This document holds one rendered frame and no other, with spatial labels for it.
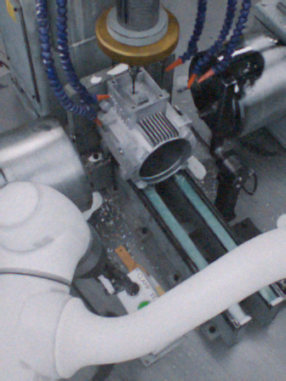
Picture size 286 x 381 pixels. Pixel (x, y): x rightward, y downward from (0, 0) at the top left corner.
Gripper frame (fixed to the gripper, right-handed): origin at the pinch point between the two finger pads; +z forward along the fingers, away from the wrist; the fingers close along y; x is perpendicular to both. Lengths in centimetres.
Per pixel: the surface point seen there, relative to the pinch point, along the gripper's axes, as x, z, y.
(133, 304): 1.6, 7.9, -2.6
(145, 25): -34, -12, 37
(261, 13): -67, 24, 49
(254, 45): -58, 19, 38
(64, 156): -4.0, 0.4, 31.6
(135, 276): -2.0, 7.9, 1.9
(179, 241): -13.1, 27.8, 10.8
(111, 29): -28, -12, 42
